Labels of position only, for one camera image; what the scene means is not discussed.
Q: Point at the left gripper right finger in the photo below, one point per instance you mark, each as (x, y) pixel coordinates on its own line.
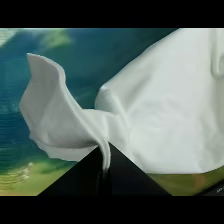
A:
(131, 178)

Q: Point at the white shirt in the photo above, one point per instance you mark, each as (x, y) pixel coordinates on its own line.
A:
(160, 106)

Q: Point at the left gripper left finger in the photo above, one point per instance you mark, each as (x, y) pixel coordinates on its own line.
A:
(80, 178)

